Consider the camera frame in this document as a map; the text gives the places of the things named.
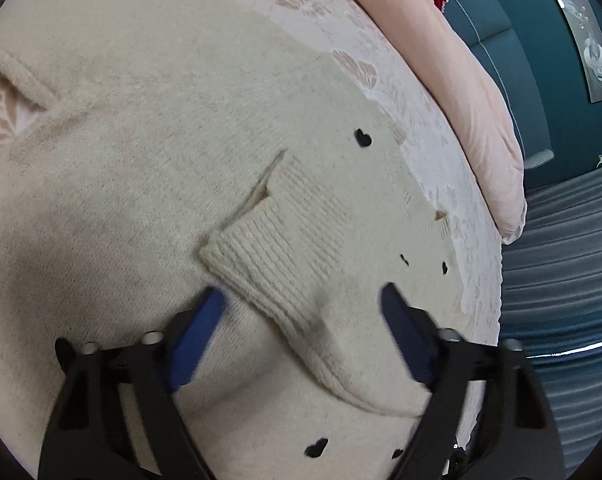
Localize cream knit sweater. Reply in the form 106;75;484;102
0;0;503;480

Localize grey-blue curtain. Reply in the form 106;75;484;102
500;168;602;474

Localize pink butterfly bedspread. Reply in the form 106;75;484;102
0;0;506;456

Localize teal upholstered headboard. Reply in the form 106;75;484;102
444;0;602;192

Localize pink folded quilt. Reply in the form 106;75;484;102
355;0;528;244

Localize framed floral wall picture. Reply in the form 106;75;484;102
556;0;602;103

